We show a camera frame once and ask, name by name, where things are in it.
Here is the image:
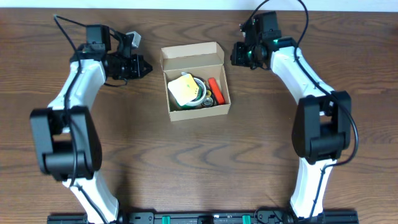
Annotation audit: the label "brown cardboard box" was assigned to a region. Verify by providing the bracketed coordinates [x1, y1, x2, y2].
[160, 42, 231, 121]

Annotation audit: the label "black teardrop tape measure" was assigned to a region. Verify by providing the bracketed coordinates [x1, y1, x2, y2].
[202, 90, 216, 108]

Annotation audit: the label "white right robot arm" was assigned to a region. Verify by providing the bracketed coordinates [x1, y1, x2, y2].
[231, 11, 352, 223]

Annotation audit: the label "green tape roll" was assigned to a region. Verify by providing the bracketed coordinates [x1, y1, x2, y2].
[181, 103, 203, 110]

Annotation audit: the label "red stapler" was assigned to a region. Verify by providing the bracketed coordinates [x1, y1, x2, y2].
[208, 77, 225, 105]

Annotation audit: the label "beige masking tape roll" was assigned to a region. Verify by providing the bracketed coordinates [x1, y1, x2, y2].
[188, 77, 207, 105]

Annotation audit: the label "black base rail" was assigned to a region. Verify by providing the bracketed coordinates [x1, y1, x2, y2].
[46, 207, 360, 224]

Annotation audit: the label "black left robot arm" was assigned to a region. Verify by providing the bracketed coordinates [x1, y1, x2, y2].
[30, 24, 152, 223]

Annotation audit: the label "yellow sticky note pad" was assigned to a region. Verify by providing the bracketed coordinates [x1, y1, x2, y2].
[167, 72, 199, 106]

